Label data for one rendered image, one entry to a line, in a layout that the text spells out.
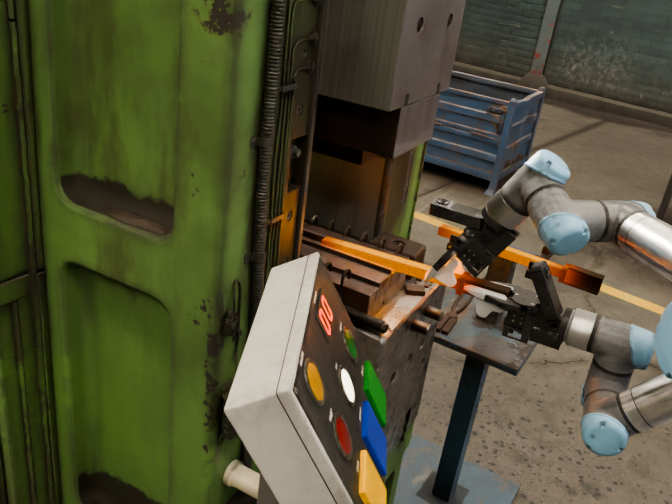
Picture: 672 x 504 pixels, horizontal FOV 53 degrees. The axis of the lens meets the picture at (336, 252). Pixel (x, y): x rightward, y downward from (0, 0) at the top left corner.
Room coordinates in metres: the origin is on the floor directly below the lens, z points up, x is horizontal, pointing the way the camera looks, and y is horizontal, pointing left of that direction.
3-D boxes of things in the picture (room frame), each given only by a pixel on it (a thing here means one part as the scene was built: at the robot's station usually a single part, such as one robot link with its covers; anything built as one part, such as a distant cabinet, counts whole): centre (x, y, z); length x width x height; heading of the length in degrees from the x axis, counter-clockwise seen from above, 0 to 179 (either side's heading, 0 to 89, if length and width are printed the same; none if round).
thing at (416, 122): (1.36, 0.07, 1.32); 0.42 x 0.20 x 0.10; 65
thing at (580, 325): (1.13, -0.49, 1.00); 0.08 x 0.05 x 0.08; 155
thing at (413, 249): (1.46, -0.15, 0.95); 0.12 x 0.08 x 0.06; 65
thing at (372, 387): (0.83, -0.08, 1.01); 0.07 x 0.05 x 0.07; 0
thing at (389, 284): (1.36, 0.07, 0.96); 0.42 x 0.20 x 0.09; 65
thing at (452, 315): (1.81, -0.43, 0.70); 0.60 x 0.04 x 0.01; 156
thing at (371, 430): (0.73, -0.08, 1.01); 0.07 x 0.05 x 0.07; 0
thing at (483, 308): (1.19, -0.31, 0.99); 0.09 x 0.03 x 0.06; 68
